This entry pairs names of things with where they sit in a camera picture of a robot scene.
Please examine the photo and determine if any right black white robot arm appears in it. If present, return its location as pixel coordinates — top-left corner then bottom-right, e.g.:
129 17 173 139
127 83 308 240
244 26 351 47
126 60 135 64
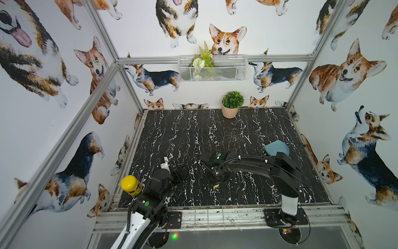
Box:
194 152 304 216

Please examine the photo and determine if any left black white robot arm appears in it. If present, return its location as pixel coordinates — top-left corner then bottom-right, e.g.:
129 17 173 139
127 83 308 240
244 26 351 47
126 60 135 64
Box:
112 157 181 249

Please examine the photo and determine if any potted green plant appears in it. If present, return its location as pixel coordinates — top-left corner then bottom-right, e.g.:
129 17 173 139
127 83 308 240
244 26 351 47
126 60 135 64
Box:
222 91 244 119

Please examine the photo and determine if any green fern with white flower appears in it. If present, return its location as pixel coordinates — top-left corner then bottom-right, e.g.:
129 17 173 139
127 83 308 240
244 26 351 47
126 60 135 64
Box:
190 42 214 81

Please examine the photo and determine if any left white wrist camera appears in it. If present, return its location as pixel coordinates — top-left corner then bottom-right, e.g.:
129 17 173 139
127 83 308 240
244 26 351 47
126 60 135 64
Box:
160 157 171 173

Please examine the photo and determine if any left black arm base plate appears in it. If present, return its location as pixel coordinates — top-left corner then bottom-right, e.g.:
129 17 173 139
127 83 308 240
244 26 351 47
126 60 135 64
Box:
161 211 182 229

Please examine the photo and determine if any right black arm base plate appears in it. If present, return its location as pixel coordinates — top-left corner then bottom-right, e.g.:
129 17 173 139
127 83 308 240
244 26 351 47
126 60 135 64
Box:
263 208 309 228

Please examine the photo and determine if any white wire wall basket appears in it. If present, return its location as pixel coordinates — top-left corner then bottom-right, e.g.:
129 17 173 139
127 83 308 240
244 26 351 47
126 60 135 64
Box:
178 55 248 83

